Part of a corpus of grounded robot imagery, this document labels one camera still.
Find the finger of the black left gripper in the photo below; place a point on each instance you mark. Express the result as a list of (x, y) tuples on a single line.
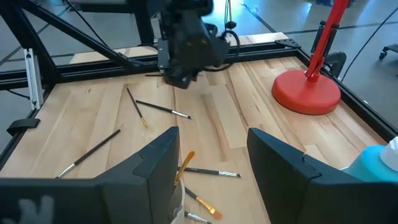
[(174, 76), (191, 77)]

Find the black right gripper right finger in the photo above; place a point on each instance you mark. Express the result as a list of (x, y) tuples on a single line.
[(286, 193)]

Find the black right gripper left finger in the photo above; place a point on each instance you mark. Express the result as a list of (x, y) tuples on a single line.
[(149, 186)]

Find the black silver-ferrule paintbrush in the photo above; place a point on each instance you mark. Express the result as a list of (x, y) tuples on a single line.
[(161, 108), (196, 216), (205, 171)]

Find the thin gold-ferrule paintbrush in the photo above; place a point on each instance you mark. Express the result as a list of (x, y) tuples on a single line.
[(136, 107)]

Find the small orange-bristled paintbrush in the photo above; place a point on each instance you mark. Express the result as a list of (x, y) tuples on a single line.
[(205, 204)]

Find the thick silver-ferrule paintbrush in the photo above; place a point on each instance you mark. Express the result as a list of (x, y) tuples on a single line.
[(90, 152)]

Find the large cyan paint bottle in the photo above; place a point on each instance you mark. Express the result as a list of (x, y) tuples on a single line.
[(367, 165)]

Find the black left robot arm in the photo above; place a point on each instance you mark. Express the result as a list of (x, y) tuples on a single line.
[(186, 7)]

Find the wooden arm base board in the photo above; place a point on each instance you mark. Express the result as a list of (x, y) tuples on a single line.
[(264, 38)]

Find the red desk lamp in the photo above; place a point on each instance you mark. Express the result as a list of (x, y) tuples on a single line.
[(306, 93)]

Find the silver aluminium extrusion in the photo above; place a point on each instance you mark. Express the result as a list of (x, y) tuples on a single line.
[(32, 81)]

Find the black chair base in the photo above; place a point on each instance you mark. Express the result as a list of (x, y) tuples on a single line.
[(387, 51)]

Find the black table frame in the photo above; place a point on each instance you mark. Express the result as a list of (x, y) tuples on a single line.
[(77, 71)]

